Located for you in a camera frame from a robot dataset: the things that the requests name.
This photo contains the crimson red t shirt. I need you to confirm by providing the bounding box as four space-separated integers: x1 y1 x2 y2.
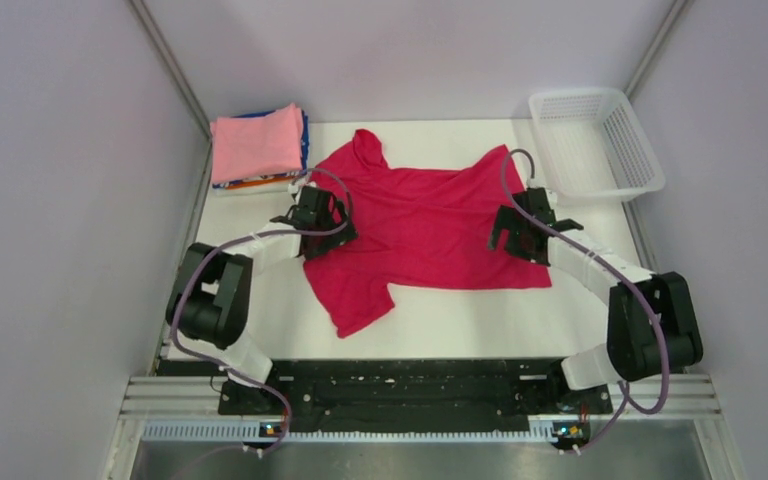
303 129 552 338

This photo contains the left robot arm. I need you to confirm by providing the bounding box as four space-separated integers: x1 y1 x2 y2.
166 185 358 414

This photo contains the pink folded t shirt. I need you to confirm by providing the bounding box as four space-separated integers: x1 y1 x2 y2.
209 102 306 186

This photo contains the blue folded t shirt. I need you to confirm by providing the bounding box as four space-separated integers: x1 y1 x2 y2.
212 109 310 189

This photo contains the white folded t shirt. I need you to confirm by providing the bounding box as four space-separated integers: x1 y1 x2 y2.
210 175 310 196

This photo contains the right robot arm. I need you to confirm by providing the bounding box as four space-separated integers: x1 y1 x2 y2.
488 188 704 412

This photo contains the white cable duct strip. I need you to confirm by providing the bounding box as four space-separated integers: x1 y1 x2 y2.
141 420 585 444

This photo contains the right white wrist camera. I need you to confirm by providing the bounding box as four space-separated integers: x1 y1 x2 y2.
527 178 558 209

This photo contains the orange folded t shirt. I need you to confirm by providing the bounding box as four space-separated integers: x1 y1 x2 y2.
220 176 294 190

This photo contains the white plastic basket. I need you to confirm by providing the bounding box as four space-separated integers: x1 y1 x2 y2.
528 87 666 205

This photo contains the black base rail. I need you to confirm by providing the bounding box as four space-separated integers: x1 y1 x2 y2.
218 358 613 434

